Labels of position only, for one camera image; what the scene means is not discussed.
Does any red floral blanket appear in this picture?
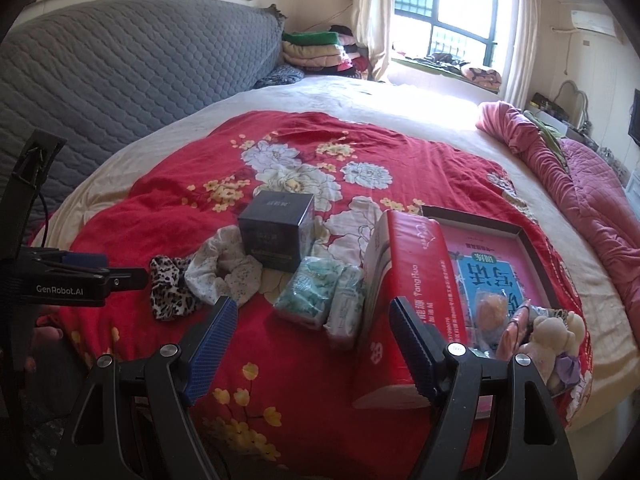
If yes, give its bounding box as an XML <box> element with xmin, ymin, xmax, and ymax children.
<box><xmin>30</xmin><ymin>110</ymin><xmax>586</xmax><ymax>480</ymax></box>

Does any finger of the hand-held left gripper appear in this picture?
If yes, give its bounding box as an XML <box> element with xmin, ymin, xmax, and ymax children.
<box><xmin>101</xmin><ymin>267</ymin><xmax>150</xmax><ymax>306</ymax></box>
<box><xmin>30</xmin><ymin>248</ymin><xmax>111</xmax><ymax>269</ymax></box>

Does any cream plush bear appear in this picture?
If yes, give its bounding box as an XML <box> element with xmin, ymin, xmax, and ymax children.
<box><xmin>520</xmin><ymin>312</ymin><xmax>586</xmax><ymax>396</ymax></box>

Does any window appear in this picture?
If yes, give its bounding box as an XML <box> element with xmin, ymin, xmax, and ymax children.
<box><xmin>392</xmin><ymin>0</ymin><xmax>513</xmax><ymax>68</ymax></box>

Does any person's left hand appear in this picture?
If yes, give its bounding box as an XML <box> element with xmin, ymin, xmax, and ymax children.
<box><xmin>20</xmin><ymin>305</ymin><xmax>71</xmax><ymax>376</ymax></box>

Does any dark patterned pillow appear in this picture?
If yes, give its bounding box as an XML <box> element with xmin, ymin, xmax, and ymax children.
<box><xmin>255</xmin><ymin>64</ymin><xmax>306</xmax><ymax>90</ymax></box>

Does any green cloth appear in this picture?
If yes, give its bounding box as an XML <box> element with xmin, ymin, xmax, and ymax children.
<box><xmin>525</xmin><ymin>110</ymin><xmax>568</xmax><ymax>166</ymax></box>

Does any dark-edged box tray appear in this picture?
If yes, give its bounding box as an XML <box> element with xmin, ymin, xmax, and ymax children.
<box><xmin>420</xmin><ymin>205</ymin><xmax>588</xmax><ymax>361</ymax></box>

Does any stack of folded blankets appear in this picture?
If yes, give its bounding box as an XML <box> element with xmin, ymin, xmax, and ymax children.
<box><xmin>281</xmin><ymin>25</ymin><xmax>371</xmax><ymax>78</ymax></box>

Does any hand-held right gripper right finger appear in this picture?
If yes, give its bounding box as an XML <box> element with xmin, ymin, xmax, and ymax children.
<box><xmin>389</xmin><ymin>296</ymin><xmax>576</xmax><ymax>480</ymax></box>

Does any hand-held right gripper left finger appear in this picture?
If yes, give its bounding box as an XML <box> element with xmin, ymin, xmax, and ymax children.
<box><xmin>70</xmin><ymin>295</ymin><xmax>239</xmax><ymax>480</ymax></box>

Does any grey quilted headboard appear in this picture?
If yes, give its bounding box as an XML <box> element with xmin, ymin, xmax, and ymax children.
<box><xmin>0</xmin><ymin>0</ymin><xmax>283</xmax><ymax>221</ymax></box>

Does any pink quilt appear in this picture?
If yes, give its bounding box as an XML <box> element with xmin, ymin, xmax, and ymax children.
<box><xmin>475</xmin><ymin>101</ymin><xmax>640</xmax><ymax>331</ymax></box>

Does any white air conditioner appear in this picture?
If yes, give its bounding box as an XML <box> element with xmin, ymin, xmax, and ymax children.
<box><xmin>570</xmin><ymin>9</ymin><xmax>616</xmax><ymax>37</ymax></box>

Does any cream curtain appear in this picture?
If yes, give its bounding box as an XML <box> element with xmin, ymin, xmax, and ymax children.
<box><xmin>505</xmin><ymin>0</ymin><xmax>543</xmax><ymax>108</ymax></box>
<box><xmin>352</xmin><ymin>0</ymin><xmax>396</xmax><ymax>81</ymax></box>

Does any black television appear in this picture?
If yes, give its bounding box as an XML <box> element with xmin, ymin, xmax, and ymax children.
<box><xmin>627</xmin><ymin>89</ymin><xmax>640</xmax><ymax>147</ymax></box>

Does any dark blue box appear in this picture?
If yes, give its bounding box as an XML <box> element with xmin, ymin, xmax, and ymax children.
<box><xmin>237</xmin><ymin>191</ymin><xmax>316</xmax><ymax>273</ymax></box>

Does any white green tissue packet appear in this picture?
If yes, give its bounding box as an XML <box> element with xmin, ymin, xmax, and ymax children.
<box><xmin>325</xmin><ymin>265</ymin><xmax>366</xmax><ymax>351</ymax></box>

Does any patterned folded blanket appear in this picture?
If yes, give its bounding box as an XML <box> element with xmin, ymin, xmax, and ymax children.
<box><xmin>400</xmin><ymin>52</ymin><xmax>503</xmax><ymax>92</ymax></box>

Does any white floral scrunchie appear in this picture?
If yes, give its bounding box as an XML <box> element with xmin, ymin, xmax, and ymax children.
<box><xmin>185</xmin><ymin>226</ymin><xmax>263</xmax><ymax>308</ymax></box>

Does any leopard print scrunchie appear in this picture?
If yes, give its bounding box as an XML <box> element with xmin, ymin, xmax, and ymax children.
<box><xmin>150</xmin><ymin>255</ymin><xmax>211</xmax><ymax>322</ymax></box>

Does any purple cloth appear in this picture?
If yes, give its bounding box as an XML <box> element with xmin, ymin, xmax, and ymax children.
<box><xmin>552</xmin><ymin>352</ymin><xmax>581</xmax><ymax>386</ymax></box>

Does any vanity mirror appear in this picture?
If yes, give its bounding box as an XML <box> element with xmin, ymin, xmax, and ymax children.
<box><xmin>555</xmin><ymin>80</ymin><xmax>591</xmax><ymax>128</ymax></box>

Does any cream bed sheet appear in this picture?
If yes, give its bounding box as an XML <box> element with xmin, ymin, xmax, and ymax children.
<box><xmin>30</xmin><ymin>75</ymin><xmax>640</xmax><ymax>431</ymax></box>

